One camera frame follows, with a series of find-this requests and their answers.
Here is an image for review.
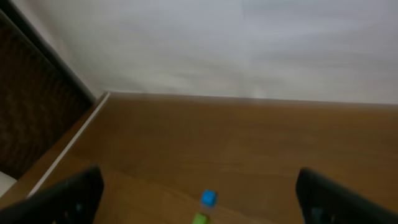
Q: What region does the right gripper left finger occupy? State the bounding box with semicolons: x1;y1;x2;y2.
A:
0;166;105;224

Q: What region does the green cube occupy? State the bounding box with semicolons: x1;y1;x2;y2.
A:
192;213;209;224

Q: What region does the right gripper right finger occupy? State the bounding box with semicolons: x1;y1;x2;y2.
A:
295;167;398;224

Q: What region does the blue cube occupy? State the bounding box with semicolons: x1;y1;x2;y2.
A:
200;189;218;208

